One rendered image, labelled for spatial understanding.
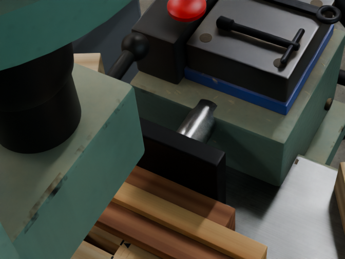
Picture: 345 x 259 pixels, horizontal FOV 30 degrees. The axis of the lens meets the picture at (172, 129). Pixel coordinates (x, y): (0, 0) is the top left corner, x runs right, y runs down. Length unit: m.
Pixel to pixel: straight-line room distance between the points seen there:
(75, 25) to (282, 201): 0.34
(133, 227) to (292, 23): 0.20
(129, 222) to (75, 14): 0.27
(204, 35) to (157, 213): 0.14
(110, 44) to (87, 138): 0.95
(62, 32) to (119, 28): 1.10
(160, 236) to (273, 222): 0.10
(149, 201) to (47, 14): 0.28
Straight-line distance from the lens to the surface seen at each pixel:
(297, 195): 0.54
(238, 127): 0.50
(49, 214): 0.35
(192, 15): 0.49
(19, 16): 0.21
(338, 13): 0.52
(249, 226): 0.52
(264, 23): 0.52
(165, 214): 0.46
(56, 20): 0.21
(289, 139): 0.50
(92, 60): 0.59
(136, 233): 0.46
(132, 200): 0.47
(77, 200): 0.37
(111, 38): 1.31
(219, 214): 0.46
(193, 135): 0.49
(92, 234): 0.48
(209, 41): 0.50
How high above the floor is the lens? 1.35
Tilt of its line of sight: 52 degrees down
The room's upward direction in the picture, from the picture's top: 6 degrees counter-clockwise
